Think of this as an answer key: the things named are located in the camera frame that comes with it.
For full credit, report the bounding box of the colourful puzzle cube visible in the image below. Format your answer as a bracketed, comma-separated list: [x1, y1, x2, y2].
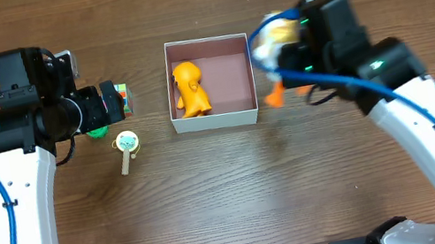
[114, 83, 134, 117]

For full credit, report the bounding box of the white plush duck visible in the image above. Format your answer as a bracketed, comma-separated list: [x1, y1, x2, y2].
[253, 19, 299, 108]

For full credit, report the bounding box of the orange dinosaur toy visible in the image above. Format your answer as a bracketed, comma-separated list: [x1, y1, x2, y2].
[172, 61, 212, 119]

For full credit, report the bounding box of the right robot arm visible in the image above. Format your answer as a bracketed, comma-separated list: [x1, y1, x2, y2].
[279, 0, 435, 188]

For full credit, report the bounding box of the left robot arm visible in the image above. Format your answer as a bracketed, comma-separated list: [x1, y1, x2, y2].
[0, 47, 133, 244]

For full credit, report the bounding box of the green round plastic toy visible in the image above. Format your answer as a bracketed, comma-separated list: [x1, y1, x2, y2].
[87, 126, 109, 139]

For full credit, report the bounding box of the wooden cat rattle drum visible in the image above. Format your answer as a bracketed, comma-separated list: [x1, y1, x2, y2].
[112, 130, 141, 176]

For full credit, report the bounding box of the white open cardboard box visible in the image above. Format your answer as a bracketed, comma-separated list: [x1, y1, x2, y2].
[164, 33, 259, 133]

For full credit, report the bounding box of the right blue cable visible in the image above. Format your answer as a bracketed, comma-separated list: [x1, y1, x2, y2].
[242, 0, 435, 244]

